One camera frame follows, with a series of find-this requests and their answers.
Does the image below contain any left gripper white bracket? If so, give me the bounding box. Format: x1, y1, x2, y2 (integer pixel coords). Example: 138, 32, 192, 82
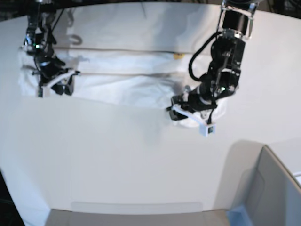
165, 104, 215, 129

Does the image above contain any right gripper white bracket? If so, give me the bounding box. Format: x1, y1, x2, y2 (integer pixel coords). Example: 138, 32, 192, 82
38, 68, 80, 97

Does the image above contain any white t-shirt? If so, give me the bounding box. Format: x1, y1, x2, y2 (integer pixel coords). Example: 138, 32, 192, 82
17, 46, 229, 129

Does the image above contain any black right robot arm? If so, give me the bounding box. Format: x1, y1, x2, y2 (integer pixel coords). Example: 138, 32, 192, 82
19, 4, 188, 109

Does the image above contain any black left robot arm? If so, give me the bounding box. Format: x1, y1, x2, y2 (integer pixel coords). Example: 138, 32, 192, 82
57, 8, 250, 136

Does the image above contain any blue cloth in box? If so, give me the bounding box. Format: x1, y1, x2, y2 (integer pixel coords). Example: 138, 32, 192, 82
226, 205, 253, 226

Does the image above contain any grey open storage box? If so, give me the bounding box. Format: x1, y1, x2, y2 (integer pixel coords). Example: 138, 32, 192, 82
46, 141, 301, 226

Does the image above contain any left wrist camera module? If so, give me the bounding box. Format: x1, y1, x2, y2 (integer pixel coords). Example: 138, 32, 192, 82
199, 124, 216, 137

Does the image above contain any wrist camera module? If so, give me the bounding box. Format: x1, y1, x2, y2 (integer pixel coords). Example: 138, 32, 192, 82
199, 124, 216, 137
37, 87, 44, 98

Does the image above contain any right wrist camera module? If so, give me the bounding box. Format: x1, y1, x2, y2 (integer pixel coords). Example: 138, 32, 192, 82
37, 87, 44, 98

